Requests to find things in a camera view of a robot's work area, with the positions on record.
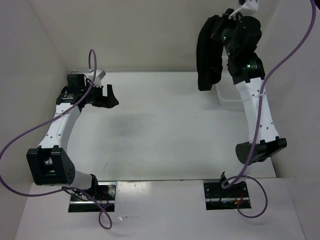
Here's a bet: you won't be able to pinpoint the aluminium table edge rail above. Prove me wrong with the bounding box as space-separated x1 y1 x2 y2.
67 71 79 81

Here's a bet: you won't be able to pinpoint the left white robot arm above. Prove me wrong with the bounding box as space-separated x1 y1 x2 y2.
26 70 119 200

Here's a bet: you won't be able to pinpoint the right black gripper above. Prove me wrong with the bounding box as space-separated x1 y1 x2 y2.
210 8 244 58

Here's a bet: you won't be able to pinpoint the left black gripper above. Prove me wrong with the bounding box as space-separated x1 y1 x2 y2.
81 82 119 109

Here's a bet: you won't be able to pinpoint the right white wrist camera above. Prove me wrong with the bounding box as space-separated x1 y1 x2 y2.
228 0 259 19

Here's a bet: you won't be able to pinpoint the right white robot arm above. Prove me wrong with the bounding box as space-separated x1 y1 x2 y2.
211 8 287 197

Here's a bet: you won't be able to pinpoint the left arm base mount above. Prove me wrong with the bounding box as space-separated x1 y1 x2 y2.
68 181 117 213

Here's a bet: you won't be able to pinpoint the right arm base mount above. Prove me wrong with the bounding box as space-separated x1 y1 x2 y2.
203 179 252 211

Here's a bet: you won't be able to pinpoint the black shorts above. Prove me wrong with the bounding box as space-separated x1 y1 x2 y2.
196 15 223 92

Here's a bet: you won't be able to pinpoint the purple cable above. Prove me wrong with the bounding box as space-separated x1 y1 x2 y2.
221 0 316 219
0 49 113 230

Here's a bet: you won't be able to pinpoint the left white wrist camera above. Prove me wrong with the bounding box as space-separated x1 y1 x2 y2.
87 70 106 87

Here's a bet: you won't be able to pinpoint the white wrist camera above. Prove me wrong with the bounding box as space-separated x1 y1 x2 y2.
87 70 106 87
228 0 259 19

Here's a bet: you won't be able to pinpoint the white plastic basket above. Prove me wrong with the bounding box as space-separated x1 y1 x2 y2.
215 55 244 110

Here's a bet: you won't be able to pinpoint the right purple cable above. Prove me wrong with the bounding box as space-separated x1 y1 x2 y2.
221 0 316 219

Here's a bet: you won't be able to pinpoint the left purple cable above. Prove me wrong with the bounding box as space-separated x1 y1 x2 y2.
0 49 113 230

